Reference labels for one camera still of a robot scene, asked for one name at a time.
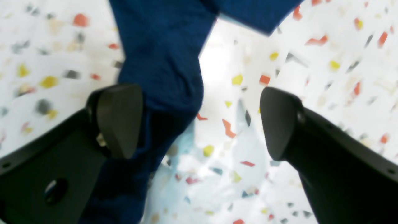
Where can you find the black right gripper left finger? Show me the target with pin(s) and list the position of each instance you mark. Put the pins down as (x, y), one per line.
(50, 180)

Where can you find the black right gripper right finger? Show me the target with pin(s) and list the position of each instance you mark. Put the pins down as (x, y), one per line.
(345, 182)

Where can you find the navy blue t-shirt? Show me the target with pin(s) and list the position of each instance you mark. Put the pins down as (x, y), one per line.
(162, 40)

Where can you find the terrazzo pattern table cloth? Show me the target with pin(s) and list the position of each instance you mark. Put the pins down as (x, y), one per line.
(339, 57)

